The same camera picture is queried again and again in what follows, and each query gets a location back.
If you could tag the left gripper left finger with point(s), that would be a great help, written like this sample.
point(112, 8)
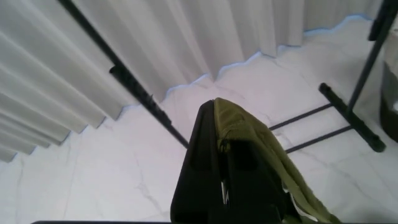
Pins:
point(199, 186)

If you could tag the black clothes rack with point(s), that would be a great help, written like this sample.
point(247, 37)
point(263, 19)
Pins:
point(140, 93)

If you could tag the white laundry basket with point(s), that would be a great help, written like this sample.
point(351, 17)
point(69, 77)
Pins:
point(390, 93)

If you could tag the green printed shirt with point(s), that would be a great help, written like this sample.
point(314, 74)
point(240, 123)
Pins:
point(248, 130)

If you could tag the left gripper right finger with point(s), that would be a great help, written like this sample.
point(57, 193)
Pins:
point(248, 193)

